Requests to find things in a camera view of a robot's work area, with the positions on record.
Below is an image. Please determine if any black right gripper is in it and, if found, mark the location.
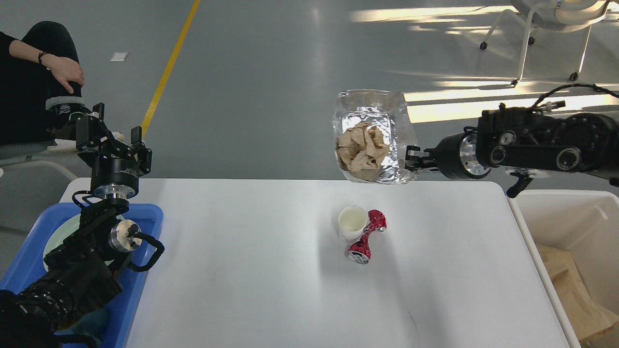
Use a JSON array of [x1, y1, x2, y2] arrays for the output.
[[405, 133, 491, 180]]

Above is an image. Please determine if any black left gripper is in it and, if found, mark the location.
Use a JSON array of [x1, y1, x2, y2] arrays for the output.
[[75, 102, 153, 200]]

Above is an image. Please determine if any aluminium foil tray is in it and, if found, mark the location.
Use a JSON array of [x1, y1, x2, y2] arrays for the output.
[[332, 89, 418, 185]]

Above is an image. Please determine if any brown paper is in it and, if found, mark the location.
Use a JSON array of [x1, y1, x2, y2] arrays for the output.
[[336, 122, 390, 173]]

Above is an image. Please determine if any small white paper cup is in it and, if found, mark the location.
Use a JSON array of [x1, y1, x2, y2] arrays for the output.
[[338, 205, 368, 242]]

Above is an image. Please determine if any light green plate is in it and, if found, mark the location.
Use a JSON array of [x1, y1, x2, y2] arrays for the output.
[[43, 214, 80, 259]]

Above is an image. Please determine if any crushed red soda can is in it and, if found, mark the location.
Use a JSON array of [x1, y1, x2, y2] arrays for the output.
[[345, 209, 388, 265]]

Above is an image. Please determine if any brown paper bag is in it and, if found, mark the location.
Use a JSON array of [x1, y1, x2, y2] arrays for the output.
[[550, 269, 619, 344], [535, 244, 579, 281]]

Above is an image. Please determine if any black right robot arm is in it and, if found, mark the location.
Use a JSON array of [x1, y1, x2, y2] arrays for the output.
[[405, 90, 619, 198]]

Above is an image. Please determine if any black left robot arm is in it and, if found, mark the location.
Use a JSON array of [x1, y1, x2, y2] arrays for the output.
[[1, 103, 164, 348]]

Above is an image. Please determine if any seated person's forearm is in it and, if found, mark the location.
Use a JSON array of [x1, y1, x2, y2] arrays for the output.
[[9, 40, 45, 65]]

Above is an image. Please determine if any seated person's hand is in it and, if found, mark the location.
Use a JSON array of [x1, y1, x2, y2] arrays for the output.
[[40, 54, 85, 95]]

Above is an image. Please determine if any black and white shoe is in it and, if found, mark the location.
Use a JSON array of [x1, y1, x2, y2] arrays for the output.
[[50, 101, 125, 141]]

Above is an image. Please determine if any white plastic bin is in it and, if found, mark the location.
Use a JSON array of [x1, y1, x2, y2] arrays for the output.
[[508, 189, 619, 348]]

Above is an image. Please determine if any white chair on castors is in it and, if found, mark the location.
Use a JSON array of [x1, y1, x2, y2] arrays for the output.
[[479, 0, 610, 87]]

